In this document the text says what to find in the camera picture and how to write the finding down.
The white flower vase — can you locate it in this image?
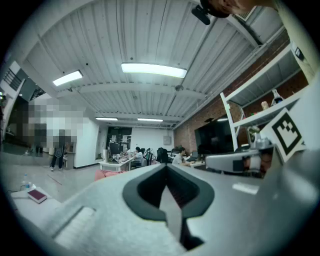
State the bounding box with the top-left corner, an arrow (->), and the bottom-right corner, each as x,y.
247,124 -> 262,150

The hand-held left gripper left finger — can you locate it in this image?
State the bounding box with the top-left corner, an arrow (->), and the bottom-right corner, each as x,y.
37,163 -> 187,256

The large black wall screen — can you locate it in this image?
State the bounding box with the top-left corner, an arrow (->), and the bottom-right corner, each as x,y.
194,116 -> 238,156

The white metal shelf unit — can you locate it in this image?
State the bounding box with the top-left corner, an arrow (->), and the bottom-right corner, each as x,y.
219,43 -> 312,152

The dark red notebook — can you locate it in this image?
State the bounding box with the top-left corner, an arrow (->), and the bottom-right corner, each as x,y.
26,189 -> 48,205

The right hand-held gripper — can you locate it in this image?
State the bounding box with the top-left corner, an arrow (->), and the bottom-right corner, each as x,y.
204,107 -> 307,176

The black office chair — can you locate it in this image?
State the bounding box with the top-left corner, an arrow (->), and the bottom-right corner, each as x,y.
156,147 -> 169,165

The pink beanbag seat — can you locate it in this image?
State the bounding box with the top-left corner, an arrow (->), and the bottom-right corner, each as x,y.
94,169 -> 127,182

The black head camera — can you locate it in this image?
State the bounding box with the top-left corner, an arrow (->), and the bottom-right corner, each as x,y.
191,4 -> 212,26

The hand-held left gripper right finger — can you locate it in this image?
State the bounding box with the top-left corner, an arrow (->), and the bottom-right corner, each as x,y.
166,163 -> 276,254

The person's head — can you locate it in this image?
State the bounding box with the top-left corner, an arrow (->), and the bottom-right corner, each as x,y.
199,0 -> 258,19

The dark laptop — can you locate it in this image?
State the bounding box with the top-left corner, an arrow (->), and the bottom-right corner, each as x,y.
186,150 -> 200,163

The black computer monitor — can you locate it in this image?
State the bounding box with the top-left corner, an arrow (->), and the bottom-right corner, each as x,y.
109,142 -> 121,156

